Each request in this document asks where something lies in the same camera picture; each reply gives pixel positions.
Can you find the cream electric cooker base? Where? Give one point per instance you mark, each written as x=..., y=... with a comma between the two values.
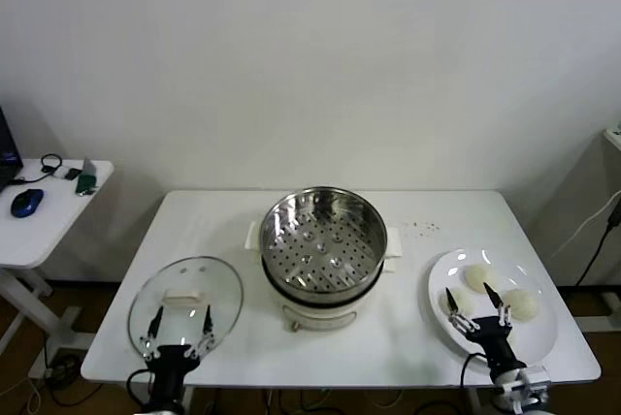
x=315, y=314

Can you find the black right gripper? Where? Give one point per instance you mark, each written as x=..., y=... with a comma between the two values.
x=492, y=342

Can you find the small white adapter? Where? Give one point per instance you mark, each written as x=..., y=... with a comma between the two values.
x=59, y=172

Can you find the white side table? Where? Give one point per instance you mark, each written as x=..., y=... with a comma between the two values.
x=43, y=235

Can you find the blue computer mouse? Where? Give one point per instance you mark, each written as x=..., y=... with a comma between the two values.
x=26, y=202

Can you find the perforated steel steamer basket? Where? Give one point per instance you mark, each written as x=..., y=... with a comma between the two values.
x=291, y=221

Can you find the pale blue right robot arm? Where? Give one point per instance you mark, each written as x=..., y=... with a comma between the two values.
x=502, y=406

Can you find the grey cabinet with white top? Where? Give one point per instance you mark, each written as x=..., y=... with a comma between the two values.
x=612, y=136

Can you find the large white plate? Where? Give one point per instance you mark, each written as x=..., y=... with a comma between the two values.
x=533, y=337

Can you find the small black device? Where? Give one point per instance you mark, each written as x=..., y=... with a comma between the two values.
x=73, y=173

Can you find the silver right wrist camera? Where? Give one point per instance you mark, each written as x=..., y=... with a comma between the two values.
x=533, y=383

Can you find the green circuit board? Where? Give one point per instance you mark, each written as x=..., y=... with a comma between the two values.
x=85, y=185

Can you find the floor power strip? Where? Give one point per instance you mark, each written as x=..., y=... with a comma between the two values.
x=63, y=367

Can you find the black laptop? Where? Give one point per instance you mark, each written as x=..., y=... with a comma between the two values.
x=7, y=153

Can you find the white steamed baozi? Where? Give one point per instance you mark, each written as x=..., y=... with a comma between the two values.
x=524, y=306
x=464, y=303
x=475, y=277

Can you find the scattered dark crumbs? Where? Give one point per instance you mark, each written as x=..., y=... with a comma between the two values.
x=430, y=227

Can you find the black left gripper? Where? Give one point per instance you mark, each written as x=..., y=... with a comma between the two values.
x=170, y=361

